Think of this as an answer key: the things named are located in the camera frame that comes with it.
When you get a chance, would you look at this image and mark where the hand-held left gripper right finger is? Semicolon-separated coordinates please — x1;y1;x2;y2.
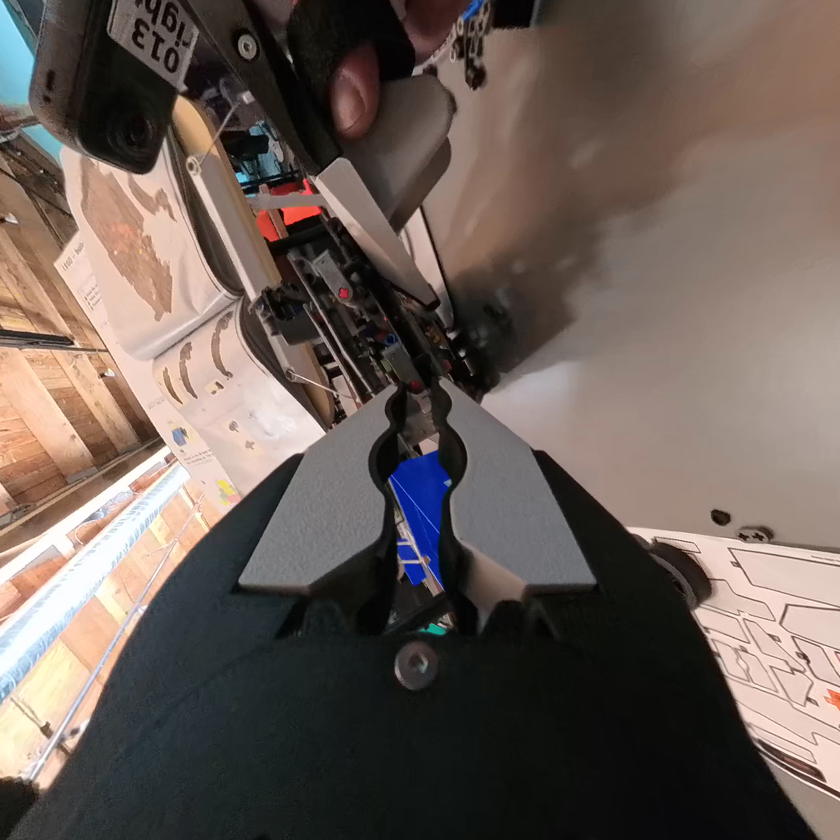
430;381;598;634

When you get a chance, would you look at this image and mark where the white book stand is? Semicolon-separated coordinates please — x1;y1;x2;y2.
171;95;342;421

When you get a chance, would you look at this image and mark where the silver ventilation duct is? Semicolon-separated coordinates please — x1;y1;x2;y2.
0;459;191;697

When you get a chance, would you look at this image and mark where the blue plastic bin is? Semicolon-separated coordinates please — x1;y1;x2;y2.
387;456;454;588

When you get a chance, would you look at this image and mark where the pile of small lego pieces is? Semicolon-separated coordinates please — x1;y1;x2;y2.
446;0;493;91

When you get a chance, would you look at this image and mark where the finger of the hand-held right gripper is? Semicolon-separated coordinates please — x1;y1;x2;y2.
402;210;455;329
315;157;441;311

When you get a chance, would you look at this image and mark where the grey lego car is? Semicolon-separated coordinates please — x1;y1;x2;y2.
252;210;519;460

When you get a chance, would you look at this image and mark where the white printed instruction sheet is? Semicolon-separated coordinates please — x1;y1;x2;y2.
54;230;240;509

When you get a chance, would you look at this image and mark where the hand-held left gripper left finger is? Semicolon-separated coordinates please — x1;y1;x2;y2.
238;382;404;634

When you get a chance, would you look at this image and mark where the person's right hand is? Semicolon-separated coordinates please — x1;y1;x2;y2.
331;0;473;140

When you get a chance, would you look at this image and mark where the white sticker sheet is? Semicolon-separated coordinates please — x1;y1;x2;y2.
626;525;840;785

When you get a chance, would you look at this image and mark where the instruction booklet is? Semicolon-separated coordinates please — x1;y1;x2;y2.
56;141;329;506

